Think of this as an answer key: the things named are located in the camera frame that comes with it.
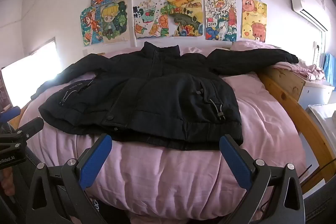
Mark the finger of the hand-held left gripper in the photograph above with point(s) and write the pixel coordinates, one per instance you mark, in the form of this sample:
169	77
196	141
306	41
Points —
31	127
10	111

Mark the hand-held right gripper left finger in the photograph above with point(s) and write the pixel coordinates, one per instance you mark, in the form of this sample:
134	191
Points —
95	161

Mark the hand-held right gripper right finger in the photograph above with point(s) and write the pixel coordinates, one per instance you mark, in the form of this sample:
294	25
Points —
236	163

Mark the black padded jacket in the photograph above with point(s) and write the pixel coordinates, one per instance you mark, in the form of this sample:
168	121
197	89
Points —
157	95

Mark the person's left hand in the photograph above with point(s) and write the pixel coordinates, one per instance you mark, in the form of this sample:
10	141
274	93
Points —
6	183

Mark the bright window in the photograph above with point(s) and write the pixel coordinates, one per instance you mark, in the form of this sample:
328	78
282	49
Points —
31	69

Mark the pink duvet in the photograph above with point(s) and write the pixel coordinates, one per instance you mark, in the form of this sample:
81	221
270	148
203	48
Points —
170	182

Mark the white cloth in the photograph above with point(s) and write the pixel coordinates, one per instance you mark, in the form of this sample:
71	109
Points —
325	116

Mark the white cabinet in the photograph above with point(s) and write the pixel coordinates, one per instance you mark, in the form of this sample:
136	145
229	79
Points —
315	94

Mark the blue cloth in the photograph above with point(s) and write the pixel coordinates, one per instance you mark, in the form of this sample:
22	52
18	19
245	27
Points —
329	66

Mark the white air conditioner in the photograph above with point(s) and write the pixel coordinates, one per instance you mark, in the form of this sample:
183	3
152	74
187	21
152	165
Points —
307	6

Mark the wooden bed frame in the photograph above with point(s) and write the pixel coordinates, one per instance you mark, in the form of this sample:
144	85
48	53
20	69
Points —
309	124

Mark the white wall socket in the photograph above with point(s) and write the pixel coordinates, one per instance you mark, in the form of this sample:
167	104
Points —
85	52

